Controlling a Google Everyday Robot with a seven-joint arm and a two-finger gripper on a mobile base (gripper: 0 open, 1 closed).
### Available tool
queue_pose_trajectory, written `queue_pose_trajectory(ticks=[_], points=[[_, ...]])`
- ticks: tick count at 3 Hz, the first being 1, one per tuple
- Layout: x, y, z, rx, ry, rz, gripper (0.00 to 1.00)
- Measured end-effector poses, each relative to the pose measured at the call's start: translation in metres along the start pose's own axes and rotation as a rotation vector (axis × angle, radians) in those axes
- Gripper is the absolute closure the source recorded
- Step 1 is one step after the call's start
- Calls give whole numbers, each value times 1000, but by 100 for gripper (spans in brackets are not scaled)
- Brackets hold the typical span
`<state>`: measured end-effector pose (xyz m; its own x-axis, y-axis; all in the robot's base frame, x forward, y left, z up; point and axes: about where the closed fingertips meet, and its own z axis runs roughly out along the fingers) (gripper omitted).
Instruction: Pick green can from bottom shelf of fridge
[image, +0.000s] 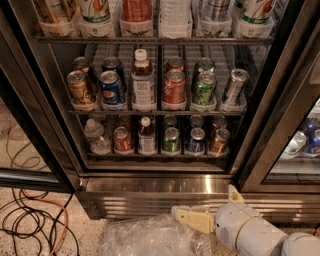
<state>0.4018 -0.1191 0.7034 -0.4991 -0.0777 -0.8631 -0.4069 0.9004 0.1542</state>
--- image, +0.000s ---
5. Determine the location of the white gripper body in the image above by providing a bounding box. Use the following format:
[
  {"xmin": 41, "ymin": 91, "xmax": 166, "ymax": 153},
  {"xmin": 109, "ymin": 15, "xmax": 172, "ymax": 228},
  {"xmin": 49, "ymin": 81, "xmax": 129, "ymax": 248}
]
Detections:
[{"xmin": 215, "ymin": 202, "xmax": 287, "ymax": 256}]

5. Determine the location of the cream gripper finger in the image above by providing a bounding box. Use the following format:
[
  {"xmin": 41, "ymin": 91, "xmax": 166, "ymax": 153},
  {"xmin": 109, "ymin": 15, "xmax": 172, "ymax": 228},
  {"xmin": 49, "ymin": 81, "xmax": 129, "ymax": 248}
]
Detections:
[
  {"xmin": 171, "ymin": 206, "xmax": 215, "ymax": 234},
  {"xmin": 228, "ymin": 184, "xmax": 244, "ymax": 203}
]

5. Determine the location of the green can bottom shelf front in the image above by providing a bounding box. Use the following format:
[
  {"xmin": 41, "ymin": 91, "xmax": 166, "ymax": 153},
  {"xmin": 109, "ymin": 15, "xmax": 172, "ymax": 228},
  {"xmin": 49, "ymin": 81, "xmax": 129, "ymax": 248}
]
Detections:
[{"xmin": 162, "ymin": 127, "xmax": 180, "ymax": 153}]

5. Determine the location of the green can shelf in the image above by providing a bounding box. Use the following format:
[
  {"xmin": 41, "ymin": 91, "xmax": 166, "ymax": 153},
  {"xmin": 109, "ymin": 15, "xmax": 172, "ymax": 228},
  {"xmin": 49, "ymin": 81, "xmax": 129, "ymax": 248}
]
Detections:
[
  {"xmin": 193, "ymin": 57, "xmax": 216, "ymax": 81},
  {"xmin": 163, "ymin": 115, "xmax": 178, "ymax": 129},
  {"xmin": 162, "ymin": 127, "xmax": 180, "ymax": 153},
  {"xmin": 192, "ymin": 71, "xmax": 217, "ymax": 106}
]

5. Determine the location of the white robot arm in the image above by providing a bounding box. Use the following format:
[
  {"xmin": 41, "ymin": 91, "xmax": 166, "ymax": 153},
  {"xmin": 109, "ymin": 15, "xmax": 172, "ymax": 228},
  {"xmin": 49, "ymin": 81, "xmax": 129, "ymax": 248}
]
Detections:
[{"xmin": 171, "ymin": 185, "xmax": 320, "ymax": 256}]

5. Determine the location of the brown can bottom shelf front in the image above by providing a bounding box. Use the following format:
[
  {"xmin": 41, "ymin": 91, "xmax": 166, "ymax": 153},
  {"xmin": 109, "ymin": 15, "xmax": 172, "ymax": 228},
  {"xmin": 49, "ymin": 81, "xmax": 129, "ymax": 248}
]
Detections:
[{"xmin": 209, "ymin": 128, "xmax": 230, "ymax": 155}]

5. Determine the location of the brown can shelf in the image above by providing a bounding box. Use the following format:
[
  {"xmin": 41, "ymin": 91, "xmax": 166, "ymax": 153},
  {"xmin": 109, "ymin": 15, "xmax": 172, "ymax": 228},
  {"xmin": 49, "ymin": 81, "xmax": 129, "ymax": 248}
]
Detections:
[
  {"xmin": 211, "ymin": 115, "xmax": 227, "ymax": 133},
  {"xmin": 209, "ymin": 128, "xmax": 230, "ymax": 155}
]

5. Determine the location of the blue can bottom shelf front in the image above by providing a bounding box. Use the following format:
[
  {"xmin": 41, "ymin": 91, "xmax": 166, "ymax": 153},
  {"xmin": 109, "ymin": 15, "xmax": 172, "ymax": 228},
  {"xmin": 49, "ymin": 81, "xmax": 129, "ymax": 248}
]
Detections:
[{"xmin": 186, "ymin": 127, "xmax": 205, "ymax": 154}]

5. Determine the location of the blue can shelf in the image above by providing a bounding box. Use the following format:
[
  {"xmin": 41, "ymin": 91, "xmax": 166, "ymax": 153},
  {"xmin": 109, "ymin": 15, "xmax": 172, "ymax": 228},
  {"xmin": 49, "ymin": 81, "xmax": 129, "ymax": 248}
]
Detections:
[
  {"xmin": 186, "ymin": 127, "xmax": 205, "ymax": 154},
  {"xmin": 189, "ymin": 115, "xmax": 204, "ymax": 129}
]

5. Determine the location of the right glass fridge door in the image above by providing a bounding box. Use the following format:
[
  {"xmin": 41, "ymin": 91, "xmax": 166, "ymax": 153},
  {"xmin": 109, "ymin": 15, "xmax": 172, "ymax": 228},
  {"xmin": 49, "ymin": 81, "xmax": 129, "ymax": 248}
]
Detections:
[{"xmin": 229, "ymin": 0, "xmax": 320, "ymax": 193}]

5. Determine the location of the glass fridge door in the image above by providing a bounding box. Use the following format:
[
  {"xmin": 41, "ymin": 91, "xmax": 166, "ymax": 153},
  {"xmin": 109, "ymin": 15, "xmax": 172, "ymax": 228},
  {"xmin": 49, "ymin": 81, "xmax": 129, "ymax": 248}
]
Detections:
[
  {"xmin": 229, "ymin": 0, "xmax": 320, "ymax": 193},
  {"xmin": 0, "ymin": 18, "xmax": 80, "ymax": 193}
]

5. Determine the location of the brown can bottom shelf rear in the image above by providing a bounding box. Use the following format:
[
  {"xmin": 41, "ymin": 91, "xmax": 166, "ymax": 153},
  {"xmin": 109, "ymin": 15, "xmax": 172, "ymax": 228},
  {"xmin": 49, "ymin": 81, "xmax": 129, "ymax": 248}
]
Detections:
[{"xmin": 211, "ymin": 115, "xmax": 227, "ymax": 133}]

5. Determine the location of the blue can bottom shelf rear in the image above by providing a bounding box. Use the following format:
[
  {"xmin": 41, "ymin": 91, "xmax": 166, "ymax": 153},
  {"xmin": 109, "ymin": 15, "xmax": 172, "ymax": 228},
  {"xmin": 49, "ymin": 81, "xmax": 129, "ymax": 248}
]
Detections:
[{"xmin": 189, "ymin": 115, "xmax": 204, "ymax": 129}]

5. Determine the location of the white can behind right door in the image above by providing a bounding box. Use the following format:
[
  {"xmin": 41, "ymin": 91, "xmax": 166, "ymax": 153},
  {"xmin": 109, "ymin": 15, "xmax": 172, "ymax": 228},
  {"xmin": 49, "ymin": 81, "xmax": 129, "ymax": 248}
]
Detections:
[{"xmin": 280, "ymin": 131, "xmax": 307, "ymax": 159}]

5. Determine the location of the tea bottle bottom shelf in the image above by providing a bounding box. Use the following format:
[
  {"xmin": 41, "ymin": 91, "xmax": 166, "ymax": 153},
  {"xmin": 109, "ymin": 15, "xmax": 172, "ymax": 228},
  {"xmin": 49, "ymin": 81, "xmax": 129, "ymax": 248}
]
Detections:
[{"xmin": 138, "ymin": 116, "xmax": 156, "ymax": 155}]

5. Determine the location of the tea bottle shelf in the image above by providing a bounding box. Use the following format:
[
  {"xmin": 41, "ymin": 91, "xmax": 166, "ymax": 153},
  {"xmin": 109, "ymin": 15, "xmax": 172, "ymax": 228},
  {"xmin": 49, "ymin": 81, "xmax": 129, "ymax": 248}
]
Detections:
[
  {"xmin": 138, "ymin": 116, "xmax": 156, "ymax": 155},
  {"xmin": 131, "ymin": 48, "xmax": 156, "ymax": 112}
]

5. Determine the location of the green can bottom shelf rear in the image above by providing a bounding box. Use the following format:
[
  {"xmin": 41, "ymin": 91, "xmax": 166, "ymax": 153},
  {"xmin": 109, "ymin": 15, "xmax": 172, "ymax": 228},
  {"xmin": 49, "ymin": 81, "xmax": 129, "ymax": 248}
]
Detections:
[{"xmin": 163, "ymin": 115, "xmax": 178, "ymax": 129}]

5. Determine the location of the blue can behind right door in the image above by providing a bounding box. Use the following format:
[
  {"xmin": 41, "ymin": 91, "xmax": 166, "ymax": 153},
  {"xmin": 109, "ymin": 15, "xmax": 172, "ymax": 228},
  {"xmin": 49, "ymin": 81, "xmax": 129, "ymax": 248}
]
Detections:
[{"xmin": 302, "ymin": 129, "xmax": 320, "ymax": 157}]

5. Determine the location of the green can middle shelf front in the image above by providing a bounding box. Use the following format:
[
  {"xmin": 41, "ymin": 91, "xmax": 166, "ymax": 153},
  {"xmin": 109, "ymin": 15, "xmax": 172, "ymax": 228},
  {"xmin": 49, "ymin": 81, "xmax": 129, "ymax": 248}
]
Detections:
[{"xmin": 192, "ymin": 71, "xmax": 217, "ymax": 106}]

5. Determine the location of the red can bottom shelf front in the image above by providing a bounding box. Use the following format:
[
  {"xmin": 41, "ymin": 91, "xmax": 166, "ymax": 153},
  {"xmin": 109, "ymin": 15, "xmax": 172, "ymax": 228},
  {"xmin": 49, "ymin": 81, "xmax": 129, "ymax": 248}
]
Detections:
[{"xmin": 113, "ymin": 126, "xmax": 133, "ymax": 152}]

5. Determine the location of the red can shelf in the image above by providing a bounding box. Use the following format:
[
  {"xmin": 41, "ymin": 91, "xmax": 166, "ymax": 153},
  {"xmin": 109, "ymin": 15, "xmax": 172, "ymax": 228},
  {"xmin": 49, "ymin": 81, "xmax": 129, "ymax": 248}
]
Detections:
[
  {"xmin": 165, "ymin": 56, "xmax": 186, "ymax": 72},
  {"xmin": 163, "ymin": 69, "xmax": 186, "ymax": 104},
  {"xmin": 113, "ymin": 126, "xmax": 133, "ymax": 152}
]

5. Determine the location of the slim silver can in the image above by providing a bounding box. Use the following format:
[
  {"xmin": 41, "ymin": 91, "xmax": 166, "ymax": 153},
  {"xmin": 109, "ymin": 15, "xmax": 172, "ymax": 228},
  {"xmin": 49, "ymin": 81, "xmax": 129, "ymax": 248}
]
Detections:
[{"xmin": 222, "ymin": 69, "xmax": 249, "ymax": 106}]

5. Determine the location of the clear water bottle bottom shelf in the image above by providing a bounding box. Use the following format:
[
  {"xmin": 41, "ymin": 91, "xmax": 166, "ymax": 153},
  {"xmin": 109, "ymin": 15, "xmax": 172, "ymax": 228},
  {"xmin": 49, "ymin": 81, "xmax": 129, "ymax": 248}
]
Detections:
[{"xmin": 84, "ymin": 119, "xmax": 111, "ymax": 155}]

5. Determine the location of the red can middle shelf front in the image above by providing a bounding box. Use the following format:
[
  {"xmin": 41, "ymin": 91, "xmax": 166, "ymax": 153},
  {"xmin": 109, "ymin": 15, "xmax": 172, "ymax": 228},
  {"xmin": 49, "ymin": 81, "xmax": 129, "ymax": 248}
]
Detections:
[{"xmin": 163, "ymin": 69, "xmax": 186, "ymax": 104}]

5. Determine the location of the steel fridge cabinet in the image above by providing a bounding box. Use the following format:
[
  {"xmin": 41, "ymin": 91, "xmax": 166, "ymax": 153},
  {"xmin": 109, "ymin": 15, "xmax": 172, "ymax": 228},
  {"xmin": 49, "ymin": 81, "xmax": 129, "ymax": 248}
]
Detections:
[{"xmin": 0, "ymin": 0, "xmax": 320, "ymax": 223}]

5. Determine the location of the green can middle shelf rear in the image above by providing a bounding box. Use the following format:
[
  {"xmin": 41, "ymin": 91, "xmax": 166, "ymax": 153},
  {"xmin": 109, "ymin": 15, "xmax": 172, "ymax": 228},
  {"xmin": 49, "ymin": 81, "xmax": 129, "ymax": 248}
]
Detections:
[{"xmin": 193, "ymin": 57, "xmax": 216, "ymax": 81}]

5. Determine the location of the red can middle shelf rear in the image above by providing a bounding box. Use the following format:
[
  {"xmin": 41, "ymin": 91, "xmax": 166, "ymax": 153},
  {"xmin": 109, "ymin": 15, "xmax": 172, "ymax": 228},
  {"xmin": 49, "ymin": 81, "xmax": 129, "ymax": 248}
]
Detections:
[{"xmin": 165, "ymin": 56, "xmax": 186, "ymax": 72}]

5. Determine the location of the tea bottle middle shelf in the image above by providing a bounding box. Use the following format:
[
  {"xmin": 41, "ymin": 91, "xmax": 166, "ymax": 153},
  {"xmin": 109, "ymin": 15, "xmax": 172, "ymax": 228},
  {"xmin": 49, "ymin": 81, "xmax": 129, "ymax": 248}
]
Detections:
[{"xmin": 131, "ymin": 48, "xmax": 156, "ymax": 112}]

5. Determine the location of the blue pepsi can front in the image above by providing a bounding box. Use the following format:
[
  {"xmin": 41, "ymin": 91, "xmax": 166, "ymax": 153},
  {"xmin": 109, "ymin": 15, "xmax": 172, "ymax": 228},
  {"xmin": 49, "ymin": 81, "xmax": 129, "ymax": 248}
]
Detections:
[{"xmin": 99, "ymin": 70, "xmax": 125, "ymax": 105}]

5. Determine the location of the blue pepsi can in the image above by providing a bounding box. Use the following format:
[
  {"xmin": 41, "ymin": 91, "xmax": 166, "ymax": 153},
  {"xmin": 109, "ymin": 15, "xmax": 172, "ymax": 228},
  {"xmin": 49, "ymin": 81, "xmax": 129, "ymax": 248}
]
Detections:
[
  {"xmin": 102, "ymin": 56, "xmax": 125, "ymax": 83},
  {"xmin": 99, "ymin": 70, "xmax": 125, "ymax": 105}
]

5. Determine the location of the left glass fridge door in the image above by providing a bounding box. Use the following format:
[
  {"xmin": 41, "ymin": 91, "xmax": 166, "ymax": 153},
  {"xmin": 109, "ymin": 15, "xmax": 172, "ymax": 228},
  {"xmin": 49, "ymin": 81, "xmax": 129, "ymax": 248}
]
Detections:
[{"xmin": 0, "ymin": 18, "xmax": 80, "ymax": 193}]

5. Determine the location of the blue pepsi can rear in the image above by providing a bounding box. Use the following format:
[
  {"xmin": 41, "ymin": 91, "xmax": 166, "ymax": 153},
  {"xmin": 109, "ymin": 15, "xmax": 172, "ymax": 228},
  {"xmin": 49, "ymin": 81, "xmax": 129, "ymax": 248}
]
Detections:
[{"xmin": 102, "ymin": 56, "xmax": 125, "ymax": 83}]

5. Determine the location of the gold can middle shelf front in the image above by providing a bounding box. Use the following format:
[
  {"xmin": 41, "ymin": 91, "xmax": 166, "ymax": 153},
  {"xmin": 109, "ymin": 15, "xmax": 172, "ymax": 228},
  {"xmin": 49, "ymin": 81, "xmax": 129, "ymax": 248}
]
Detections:
[{"xmin": 67, "ymin": 70, "xmax": 96, "ymax": 105}]

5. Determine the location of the gold can shelf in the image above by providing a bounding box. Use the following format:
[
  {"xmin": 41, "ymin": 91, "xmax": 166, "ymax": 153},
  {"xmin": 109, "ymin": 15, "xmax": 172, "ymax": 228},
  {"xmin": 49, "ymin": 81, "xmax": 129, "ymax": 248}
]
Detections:
[
  {"xmin": 67, "ymin": 70, "xmax": 96, "ymax": 105},
  {"xmin": 72, "ymin": 56, "xmax": 97, "ymax": 83}
]

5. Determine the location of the white green can top right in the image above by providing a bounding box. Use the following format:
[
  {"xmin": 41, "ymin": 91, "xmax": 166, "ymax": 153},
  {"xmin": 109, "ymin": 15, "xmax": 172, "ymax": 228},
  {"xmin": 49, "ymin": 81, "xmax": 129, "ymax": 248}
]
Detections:
[{"xmin": 241, "ymin": 0, "xmax": 276, "ymax": 24}]

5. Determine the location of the white green can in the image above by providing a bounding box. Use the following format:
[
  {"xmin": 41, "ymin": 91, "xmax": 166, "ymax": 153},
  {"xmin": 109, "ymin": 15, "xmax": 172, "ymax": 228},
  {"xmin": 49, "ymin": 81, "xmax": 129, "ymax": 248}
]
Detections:
[
  {"xmin": 78, "ymin": 0, "xmax": 110, "ymax": 23},
  {"xmin": 241, "ymin": 0, "xmax": 276, "ymax": 24}
]

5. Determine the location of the silver can top shelf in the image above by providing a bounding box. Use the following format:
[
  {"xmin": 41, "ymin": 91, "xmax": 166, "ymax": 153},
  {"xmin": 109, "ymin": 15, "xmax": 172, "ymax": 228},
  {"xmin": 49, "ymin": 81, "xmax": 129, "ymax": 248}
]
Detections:
[{"xmin": 198, "ymin": 0, "xmax": 230, "ymax": 22}]

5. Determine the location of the clear bottle top shelf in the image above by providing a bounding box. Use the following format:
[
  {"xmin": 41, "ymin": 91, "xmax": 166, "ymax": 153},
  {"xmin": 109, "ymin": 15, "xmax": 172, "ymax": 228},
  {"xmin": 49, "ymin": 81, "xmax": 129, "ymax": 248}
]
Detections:
[{"xmin": 160, "ymin": 0, "xmax": 191, "ymax": 25}]

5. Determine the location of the gold can middle shelf rear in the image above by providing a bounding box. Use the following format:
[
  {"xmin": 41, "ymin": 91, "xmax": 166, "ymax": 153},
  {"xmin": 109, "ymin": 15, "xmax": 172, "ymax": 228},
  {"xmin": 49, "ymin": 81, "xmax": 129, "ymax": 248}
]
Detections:
[{"xmin": 72, "ymin": 56, "xmax": 97, "ymax": 83}]

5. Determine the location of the orange bottle top shelf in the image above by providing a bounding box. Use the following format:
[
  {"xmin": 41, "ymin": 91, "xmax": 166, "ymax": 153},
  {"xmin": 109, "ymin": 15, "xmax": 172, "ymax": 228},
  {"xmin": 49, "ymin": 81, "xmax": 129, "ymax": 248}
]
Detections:
[{"xmin": 122, "ymin": 0, "xmax": 152, "ymax": 22}]

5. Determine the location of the white green can top left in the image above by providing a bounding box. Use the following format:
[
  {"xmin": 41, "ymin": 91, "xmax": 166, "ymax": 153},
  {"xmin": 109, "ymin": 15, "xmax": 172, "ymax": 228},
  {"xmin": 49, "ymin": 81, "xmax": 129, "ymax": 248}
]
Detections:
[{"xmin": 78, "ymin": 0, "xmax": 110, "ymax": 23}]

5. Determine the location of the tan can top shelf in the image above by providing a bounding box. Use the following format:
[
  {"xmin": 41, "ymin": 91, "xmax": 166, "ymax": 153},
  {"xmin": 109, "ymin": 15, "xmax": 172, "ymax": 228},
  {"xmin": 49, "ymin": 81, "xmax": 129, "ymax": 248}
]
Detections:
[{"xmin": 33, "ymin": 0, "xmax": 78, "ymax": 24}]

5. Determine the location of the clear plastic bag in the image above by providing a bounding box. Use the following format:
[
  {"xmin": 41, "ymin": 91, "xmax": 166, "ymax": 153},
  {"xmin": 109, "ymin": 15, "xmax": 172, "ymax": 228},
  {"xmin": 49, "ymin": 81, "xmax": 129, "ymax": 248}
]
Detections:
[{"xmin": 100, "ymin": 214, "xmax": 212, "ymax": 256}]

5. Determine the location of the orange cable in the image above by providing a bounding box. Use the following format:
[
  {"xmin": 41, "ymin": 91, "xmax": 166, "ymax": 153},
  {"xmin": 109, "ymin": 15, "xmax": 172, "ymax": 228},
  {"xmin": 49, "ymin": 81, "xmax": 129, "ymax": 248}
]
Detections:
[{"xmin": 21, "ymin": 188, "xmax": 70, "ymax": 256}]

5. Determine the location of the black cable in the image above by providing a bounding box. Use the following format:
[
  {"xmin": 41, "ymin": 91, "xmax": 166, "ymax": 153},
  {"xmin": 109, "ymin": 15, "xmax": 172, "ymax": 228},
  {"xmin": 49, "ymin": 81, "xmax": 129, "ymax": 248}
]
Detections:
[{"xmin": 0, "ymin": 187, "xmax": 81, "ymax": 256}]

